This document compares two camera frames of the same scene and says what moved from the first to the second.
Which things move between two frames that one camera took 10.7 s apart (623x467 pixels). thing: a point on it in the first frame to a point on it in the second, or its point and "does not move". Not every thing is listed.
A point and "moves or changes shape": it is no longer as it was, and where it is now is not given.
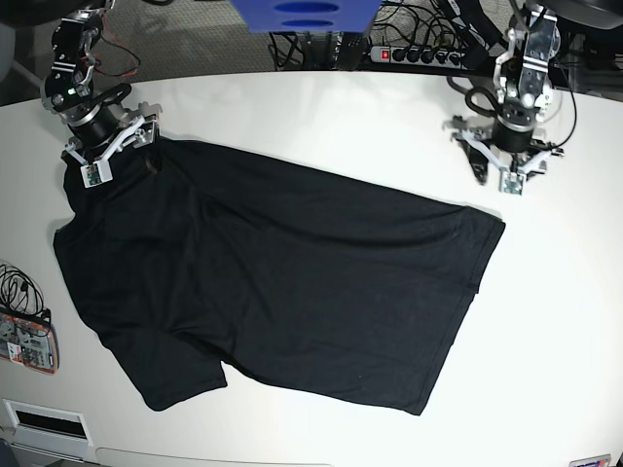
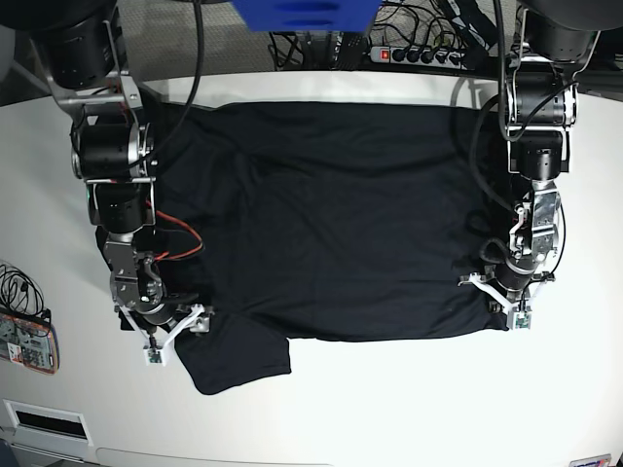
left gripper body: [99, 130] to [145, 306]
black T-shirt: [192, 258] moves or changes shape
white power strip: [410, 55] does not move
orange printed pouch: [30, 344] does not move
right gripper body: [484, 141] to [510, 275]
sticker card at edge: [600, 460] does not move
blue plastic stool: [308, 16] does not move
